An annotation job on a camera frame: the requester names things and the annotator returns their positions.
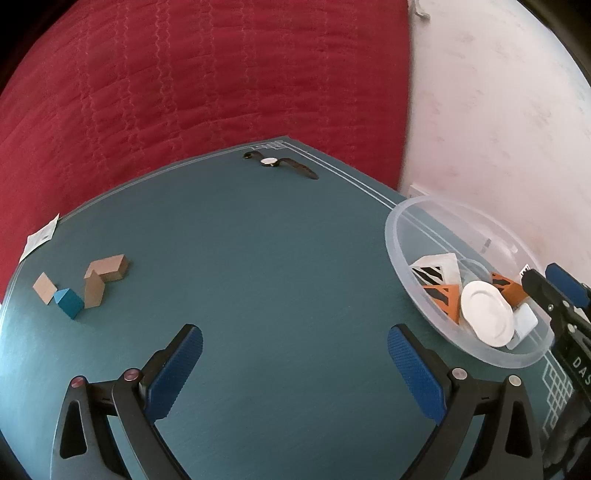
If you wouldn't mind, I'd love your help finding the clear plastic bowl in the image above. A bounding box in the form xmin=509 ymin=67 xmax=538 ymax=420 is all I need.
xmin=385 ymin=196 xmax=554 ymax=369

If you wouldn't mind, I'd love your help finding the large orange striped prism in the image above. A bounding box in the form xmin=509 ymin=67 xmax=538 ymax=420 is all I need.
xmin=491 ymin=272 xmax=528 ymax=309

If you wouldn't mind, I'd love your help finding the tan wedge block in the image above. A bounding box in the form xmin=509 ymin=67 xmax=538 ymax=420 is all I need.
xmin=84 ymin=270 xmax=105 ymax=309

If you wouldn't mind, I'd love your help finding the blue triangular prism block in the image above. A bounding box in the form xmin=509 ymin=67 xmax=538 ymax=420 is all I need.
xmin=53 ymin=288 xmax=84 ymax=320

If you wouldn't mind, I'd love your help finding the tan rectangular wooden block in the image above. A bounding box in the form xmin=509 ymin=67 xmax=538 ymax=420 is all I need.
xmin=84 ymin=254 xmax=129 ymax=282

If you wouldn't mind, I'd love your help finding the small orange striped wedge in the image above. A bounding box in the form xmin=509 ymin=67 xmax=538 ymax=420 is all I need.
xmin=423 ymin=284 xmax=461 ymax=324

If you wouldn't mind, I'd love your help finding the red quilted bed cover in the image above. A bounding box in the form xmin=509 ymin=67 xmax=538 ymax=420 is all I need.
xmin=1 ymin=1 xmax=410 ymax=282

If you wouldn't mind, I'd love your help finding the teal green mat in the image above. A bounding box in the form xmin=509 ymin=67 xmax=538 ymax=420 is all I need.
xmin=1 ymin=139 xmax=571 ymax=479

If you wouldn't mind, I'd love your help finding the tan flat square block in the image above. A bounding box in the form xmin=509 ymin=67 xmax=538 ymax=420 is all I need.
xmin=32 ymin=272 xmax=57 ymax=305

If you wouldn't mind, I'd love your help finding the white zebra striped block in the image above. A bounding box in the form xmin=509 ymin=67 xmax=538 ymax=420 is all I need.
xmin=410 ymin=253 xmax=462 ymax=286

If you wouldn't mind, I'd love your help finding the white paper leaflet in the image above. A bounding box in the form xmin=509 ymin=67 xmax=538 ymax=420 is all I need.
xmin=19 ymin=214 xmax=60 ymax=262

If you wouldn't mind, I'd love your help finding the white marble cube block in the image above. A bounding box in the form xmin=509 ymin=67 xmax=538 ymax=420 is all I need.
xmin=506 ymin=302 xmax=538 ymax=350

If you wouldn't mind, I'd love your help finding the white round disc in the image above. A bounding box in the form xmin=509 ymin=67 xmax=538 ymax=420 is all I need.
xmin=460 ymin=280 xmax=515 ymax=348

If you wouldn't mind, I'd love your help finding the black wrist watch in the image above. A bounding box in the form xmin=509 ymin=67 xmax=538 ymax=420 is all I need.
xmin=242 ymin=150 xmax=318 ymax=180

